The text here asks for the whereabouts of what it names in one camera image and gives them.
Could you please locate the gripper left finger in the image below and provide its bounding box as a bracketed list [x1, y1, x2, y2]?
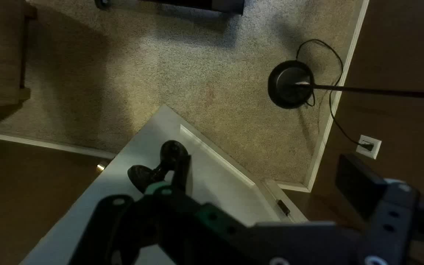
[68, 154, 258, 265]

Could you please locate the black floor lamp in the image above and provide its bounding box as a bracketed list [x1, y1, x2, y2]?
[268, 60, 424, 110]

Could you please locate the black cable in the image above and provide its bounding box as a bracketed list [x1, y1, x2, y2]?
[296, 39, 375, 152]

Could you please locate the white door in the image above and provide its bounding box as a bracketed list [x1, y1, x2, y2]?
[19, 105, 309, 265]

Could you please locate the black door knob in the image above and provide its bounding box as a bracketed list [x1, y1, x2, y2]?
[127, 140, 190, 194]

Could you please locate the dark furniture base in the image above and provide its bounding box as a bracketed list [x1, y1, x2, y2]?
[94, 0, 245, 15]

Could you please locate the white wall socket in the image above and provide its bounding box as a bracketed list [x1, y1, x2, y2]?
[356, 134, 382, 160]

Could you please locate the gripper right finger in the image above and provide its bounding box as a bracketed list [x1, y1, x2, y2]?
[335, 153, 424, 265]

